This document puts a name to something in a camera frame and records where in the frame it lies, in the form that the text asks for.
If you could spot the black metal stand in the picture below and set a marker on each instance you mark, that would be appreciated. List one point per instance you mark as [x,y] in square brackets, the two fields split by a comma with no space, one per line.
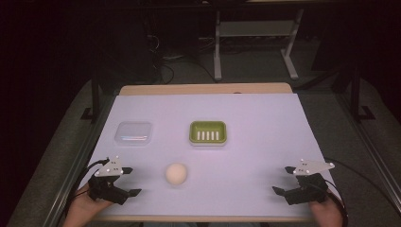
[356,94]
[95,101]

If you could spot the clear plastic lid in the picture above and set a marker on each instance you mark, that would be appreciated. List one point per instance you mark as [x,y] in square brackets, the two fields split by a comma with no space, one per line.
[133,133]

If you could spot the aluminium rail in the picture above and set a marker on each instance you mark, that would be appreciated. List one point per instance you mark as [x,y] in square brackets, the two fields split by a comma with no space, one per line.
[375,157]
[75,164]

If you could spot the person's left hand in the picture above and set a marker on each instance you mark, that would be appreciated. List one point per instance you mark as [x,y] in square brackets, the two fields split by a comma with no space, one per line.
[83,209]

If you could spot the person's right hand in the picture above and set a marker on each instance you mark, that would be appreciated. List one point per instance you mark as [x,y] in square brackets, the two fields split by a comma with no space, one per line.
[326,213]

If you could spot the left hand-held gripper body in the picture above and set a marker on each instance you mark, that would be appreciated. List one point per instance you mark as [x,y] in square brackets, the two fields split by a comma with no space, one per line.
[107,189]

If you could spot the white metal desk frame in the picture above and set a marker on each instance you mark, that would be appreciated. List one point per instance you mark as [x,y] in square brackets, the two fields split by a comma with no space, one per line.
[217,47]

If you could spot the round beige soap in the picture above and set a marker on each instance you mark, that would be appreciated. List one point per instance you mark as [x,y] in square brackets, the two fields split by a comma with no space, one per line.
[176,173]

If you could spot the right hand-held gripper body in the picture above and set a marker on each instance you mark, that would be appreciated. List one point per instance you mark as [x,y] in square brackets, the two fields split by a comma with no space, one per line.
[307,189]

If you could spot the white table mat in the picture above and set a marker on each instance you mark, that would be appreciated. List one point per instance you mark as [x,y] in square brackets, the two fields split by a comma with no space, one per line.
[239,170]

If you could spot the green soap dish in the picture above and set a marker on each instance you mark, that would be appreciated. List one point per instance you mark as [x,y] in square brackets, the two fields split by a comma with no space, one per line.
[208,133]

